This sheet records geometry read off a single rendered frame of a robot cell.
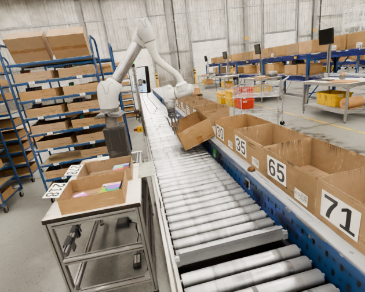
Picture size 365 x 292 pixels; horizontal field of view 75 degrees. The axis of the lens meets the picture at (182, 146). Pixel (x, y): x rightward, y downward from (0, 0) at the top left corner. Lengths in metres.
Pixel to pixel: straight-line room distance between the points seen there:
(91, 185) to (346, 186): 1.49
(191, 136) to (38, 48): 2.10
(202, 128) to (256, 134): 0.48
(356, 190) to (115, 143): 1.69
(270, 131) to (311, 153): 0.40
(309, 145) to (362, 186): 0.40
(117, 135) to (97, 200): 0.73
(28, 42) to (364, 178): 3.20
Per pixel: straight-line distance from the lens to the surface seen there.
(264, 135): 1.76
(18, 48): 3.37
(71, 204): 1.58
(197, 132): 1.98
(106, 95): 2.04
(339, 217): 0.99
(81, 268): 2.14
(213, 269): 1.03
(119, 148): 2.12
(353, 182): 1.14
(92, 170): 2.10
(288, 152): 1.41
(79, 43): 3.20
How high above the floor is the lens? 1.50
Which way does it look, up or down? 19 degrees down
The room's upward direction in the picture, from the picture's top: 7 degrees counter-clockwise
